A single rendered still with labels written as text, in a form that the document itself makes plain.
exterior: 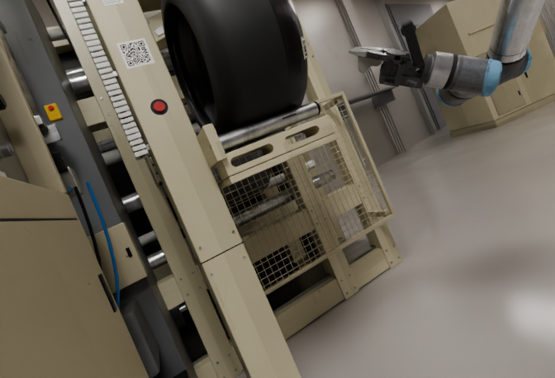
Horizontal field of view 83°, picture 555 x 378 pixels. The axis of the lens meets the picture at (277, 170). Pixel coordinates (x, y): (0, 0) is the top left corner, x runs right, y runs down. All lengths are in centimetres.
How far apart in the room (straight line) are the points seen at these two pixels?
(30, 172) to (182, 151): 35
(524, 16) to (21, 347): 103
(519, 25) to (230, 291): 98
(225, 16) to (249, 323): 81
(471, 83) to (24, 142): 100
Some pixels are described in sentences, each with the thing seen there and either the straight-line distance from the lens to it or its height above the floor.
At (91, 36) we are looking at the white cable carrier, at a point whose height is 129.
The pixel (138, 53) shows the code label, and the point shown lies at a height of 122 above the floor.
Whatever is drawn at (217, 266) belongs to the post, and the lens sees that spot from 92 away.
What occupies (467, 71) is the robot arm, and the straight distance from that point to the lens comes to 94.
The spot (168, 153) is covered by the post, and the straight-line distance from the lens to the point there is 91.
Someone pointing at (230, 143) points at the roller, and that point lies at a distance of 86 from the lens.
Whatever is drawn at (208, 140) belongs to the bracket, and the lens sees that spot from 81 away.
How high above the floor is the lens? 79
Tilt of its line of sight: 1 degrees down
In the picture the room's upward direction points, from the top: 23 degrees counter-clockwise
